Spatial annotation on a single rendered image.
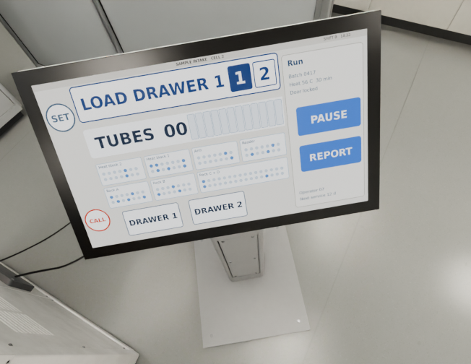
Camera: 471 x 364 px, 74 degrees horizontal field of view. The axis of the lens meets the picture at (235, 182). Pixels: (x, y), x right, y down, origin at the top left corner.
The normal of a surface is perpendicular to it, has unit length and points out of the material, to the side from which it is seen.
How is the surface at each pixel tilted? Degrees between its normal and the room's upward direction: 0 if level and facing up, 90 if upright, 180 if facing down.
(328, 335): 0
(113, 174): 50
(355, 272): 0
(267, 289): 3
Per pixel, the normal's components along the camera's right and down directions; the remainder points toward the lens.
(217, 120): 0.07, 0.36
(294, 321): -0.07, -0.43
